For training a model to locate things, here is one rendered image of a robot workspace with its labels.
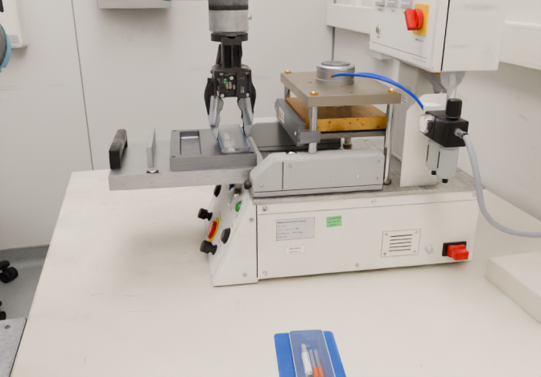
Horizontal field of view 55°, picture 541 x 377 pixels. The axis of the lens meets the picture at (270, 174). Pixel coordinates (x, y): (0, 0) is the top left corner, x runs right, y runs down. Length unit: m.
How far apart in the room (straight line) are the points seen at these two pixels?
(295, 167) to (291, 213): 0.09
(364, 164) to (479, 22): 0.32
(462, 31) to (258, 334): 0.63
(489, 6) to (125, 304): 0.84
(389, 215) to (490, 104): 0.66
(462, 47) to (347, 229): 0.39
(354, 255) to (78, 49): 1.77
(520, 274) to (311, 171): 0.43
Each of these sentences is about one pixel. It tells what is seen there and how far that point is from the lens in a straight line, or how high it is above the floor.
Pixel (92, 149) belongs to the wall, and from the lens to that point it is 2.59.
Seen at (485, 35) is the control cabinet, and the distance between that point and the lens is 1.03.
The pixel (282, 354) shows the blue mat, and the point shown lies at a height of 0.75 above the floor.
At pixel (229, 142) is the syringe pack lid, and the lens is 1.03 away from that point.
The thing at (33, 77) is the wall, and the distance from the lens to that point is 2.55.
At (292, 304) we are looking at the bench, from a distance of 0.98.
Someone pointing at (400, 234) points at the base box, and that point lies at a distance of 1.06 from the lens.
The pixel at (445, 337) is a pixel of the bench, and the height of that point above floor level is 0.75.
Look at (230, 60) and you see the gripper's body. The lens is 1.00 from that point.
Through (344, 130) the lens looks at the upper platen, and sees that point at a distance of 1.02.
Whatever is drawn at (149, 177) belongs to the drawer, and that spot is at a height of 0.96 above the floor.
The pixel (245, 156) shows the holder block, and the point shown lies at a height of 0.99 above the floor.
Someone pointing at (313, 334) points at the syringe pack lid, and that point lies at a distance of 0.88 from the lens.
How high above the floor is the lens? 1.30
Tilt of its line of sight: 20 degrees down
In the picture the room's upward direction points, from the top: straight up
